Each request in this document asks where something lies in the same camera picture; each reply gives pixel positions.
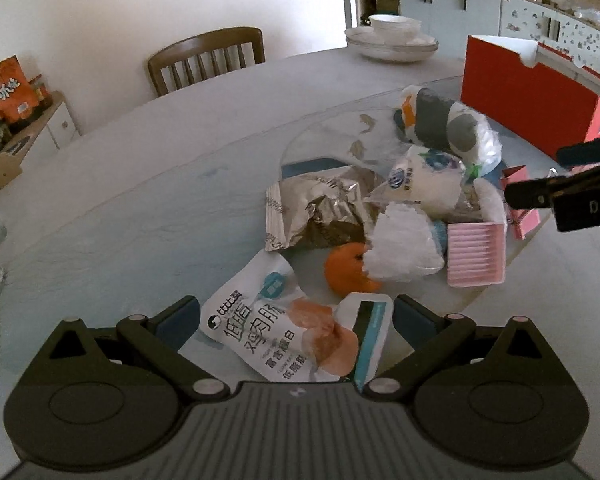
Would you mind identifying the brown wooden chair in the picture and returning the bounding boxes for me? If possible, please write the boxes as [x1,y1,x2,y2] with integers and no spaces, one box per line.
[147,26,265,96]

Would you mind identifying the tissue paper pack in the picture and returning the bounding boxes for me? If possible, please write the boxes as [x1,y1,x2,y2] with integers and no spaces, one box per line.
[393,84,502,176]

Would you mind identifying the white tissue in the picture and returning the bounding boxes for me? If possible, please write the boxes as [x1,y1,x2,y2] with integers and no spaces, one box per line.
[363,203,446,283]

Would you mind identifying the pink ribbed soap tray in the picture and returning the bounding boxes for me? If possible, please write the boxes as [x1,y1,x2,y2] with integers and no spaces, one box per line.
[446,222,506,288]

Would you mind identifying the silver foil wrapper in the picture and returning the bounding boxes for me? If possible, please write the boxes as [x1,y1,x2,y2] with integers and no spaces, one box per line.
[264,166,380,252]

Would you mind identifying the red cardboard box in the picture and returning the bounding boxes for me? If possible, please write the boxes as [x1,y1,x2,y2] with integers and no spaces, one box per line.
[460,35,600,158]

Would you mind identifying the orange snack bag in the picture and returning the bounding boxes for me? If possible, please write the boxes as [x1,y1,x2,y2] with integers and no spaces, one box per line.
[0,55,38,125]

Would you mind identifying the white side cabinet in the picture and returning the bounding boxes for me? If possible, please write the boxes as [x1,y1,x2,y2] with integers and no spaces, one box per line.
[0,91,82,191]

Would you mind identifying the orange fruit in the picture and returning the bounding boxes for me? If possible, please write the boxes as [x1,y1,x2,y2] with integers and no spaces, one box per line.
[324,242,381,297]

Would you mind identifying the white wall cabinets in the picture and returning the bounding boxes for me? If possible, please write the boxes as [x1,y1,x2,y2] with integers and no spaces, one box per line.
[399,0,600,74]

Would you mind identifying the white blue plastic bag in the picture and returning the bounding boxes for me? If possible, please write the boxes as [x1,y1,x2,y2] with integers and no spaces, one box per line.
[366,145,466,220]

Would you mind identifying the white bowl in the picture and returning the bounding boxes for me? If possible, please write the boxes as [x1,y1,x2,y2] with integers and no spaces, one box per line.
[370,14,422,44]

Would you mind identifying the stacked white plates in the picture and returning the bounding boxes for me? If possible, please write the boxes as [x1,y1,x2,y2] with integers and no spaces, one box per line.
[344,26,439,63]

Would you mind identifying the white chicken breast packet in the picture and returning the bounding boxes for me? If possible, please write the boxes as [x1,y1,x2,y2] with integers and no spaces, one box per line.
[199,250,393,390]

